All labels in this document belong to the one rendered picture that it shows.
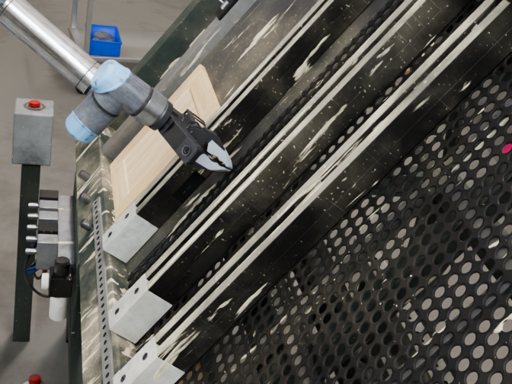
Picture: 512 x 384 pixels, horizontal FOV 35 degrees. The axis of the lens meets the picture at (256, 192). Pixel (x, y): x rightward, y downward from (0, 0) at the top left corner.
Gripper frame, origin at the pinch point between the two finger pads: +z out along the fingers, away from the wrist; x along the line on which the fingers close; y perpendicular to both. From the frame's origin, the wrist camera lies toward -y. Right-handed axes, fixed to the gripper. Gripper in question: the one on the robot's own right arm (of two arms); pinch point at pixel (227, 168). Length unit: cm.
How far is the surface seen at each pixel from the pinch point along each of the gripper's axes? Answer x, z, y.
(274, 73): -21.7, -3.3, 8.7
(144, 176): 25.5, 0.7, 33.9
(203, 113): 1.4, 0.4, 32.3
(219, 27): -13, -1, 64
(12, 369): 126, 28, 70
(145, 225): 26.1, -1.1, 8.6
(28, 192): 72, -5, 85
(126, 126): 27, -2, 64
